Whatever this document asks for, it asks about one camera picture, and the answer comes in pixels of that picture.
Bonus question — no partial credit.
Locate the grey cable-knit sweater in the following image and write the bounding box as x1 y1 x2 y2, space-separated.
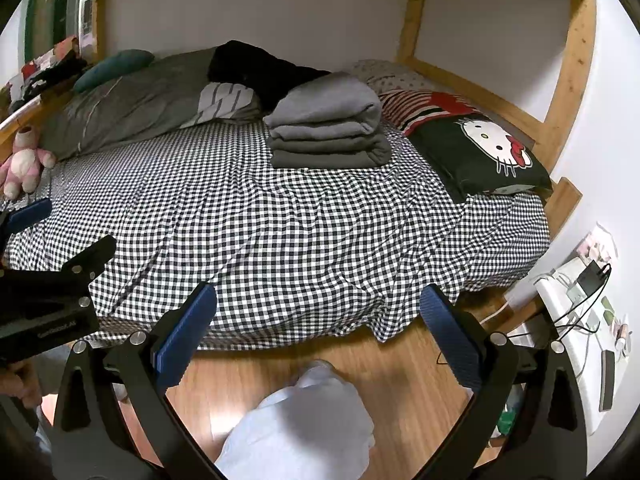
262 71 383 142

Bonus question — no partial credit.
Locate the red striped pillow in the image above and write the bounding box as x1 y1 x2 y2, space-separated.
377 89 493 136

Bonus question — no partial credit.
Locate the white cable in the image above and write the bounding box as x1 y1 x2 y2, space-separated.
479 294 512 327

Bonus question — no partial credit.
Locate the person's left hand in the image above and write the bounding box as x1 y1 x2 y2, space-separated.
0 360 44 409

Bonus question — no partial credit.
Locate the black clothes pile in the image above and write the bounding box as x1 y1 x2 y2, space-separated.
20 55 88 101

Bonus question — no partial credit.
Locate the black power adapter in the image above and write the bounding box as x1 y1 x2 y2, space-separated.
577 260 612 293

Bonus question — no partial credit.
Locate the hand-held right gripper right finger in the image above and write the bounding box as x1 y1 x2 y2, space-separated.
420 284 588 480

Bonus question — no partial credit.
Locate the green window frame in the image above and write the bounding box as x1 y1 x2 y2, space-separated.
25 0 83 61

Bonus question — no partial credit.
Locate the dotted pillow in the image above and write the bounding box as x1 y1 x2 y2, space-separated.
345 59 443 95

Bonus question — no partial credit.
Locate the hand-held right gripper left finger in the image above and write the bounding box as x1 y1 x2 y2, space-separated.
52 282 218 480

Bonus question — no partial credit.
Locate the pink plush toy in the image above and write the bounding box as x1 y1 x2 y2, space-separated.
0 125 57 198

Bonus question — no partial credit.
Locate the black garment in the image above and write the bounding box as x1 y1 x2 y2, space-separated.
207 40 331 113

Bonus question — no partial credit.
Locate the teal pillow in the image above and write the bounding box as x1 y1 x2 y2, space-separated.
74 49 155 93

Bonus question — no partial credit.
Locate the white side table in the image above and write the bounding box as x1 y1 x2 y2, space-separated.
532 255 632 436

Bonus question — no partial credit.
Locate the black cat-print pillow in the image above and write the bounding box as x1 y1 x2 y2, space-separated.
407 112 553 203

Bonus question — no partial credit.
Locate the black white checkered bed sheet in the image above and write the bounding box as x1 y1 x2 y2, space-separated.
0 120 551 351

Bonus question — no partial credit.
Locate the wooden bunk bed frame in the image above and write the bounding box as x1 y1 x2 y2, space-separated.
0 0 598 336

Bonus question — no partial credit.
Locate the dark grey garment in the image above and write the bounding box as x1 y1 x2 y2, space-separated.
267 130 392 169

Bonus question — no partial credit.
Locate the white power strip with charger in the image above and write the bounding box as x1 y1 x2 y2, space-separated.
547 262 613 341

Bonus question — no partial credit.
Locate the person's right leg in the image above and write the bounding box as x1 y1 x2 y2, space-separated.
215 360 376 480

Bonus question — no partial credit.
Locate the grey duvet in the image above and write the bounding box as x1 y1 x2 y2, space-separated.
40 47 263 161

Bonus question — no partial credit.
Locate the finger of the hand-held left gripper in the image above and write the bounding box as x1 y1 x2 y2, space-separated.
59 234 119 311
0 198 53 246

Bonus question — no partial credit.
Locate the black remote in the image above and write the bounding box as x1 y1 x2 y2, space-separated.
599 350 616 412

